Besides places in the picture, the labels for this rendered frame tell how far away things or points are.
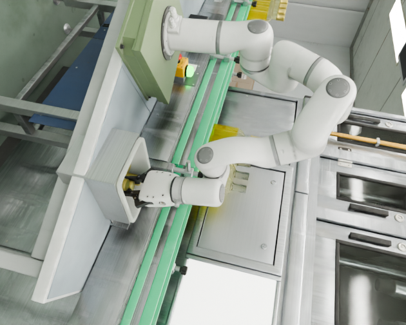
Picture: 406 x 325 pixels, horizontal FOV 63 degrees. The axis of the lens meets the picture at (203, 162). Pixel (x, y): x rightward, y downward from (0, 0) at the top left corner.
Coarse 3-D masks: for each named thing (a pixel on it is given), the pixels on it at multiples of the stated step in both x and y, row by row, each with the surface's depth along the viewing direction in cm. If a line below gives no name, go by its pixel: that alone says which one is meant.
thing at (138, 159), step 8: (136, 144) 86; (144, 144) 92; (136, 152) 95; (144, 152) 94; (128, 160) 83; (136, 160) 98; (144, 160) 97; (136, 168) 102; (144, 168) 101; (120, 176) 81; (120, 184) 80; (120, 192) 81; (128, 200) 100; (128, 208) 89; (136, 208) 99; (128, 216) 92; (136, 216) 98
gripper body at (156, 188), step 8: (152, 176) 94; (160, 176) 93; (168, 176) 93; (176, 176) 92; (144, 184) 93; (152, 184) 92; (160, 184) 91; (168, 184) 90; (144, 192) 91; (152, 192) 91; (160, 192) 90; (168, 192) 89; (144, 200) 91; (152, 200) 90; (160, 200) 89; (168, 200) 89
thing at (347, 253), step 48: (240, 96) 170; (288, 96) 168; (336, 144) 152; (336, 192) 137; (384, 192) 138; (288, 240) 123; (336, 240) 124; (384, 240) 123; (288, 288) 110; (336, 288) 114; (384, 288) 115
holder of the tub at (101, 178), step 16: (112, 128) 90; (112, 144) 87; (128, 144) 87; (96, 160) 84; (112, 160) 84; (96, 176) 81; (112, 176) 81; (96, 192) 85; (112, 192) 83; (112, 208) 91; (112, 224) 103; (128, 224) 103
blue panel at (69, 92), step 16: (112, 16) 159; (96, 32) 151; (96, 48) 144; (80, 64) 137; (64, 80) 132; (80, 80) 132; (48, 96) 126; (64, 96) 126; (80, 96) 126; (64, 128) 116
